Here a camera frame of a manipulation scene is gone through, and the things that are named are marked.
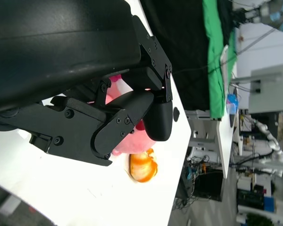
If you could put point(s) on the white side table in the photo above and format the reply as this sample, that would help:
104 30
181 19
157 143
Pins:
224 141

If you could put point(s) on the grey cabinet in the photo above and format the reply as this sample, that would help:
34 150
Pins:
271 94

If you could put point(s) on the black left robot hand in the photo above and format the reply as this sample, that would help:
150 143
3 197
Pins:
61 58

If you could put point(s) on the black equipment box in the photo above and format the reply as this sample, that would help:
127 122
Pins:
207 186

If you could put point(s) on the black backdrop cloth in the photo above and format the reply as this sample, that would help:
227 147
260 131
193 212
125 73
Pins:
186 47

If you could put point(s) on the pink plush beaver doll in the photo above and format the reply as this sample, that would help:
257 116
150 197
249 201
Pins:
132 146

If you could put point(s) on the green cloth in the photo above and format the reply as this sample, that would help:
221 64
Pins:
214 82

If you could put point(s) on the blue item on side table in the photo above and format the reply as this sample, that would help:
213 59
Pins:
232 103

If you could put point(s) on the black table grommet cap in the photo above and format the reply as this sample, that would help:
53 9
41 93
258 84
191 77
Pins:
176 114

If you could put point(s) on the orange striped white bun toy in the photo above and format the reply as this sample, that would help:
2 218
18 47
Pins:
142 167

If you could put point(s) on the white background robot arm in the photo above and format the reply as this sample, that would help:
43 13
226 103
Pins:
271 141

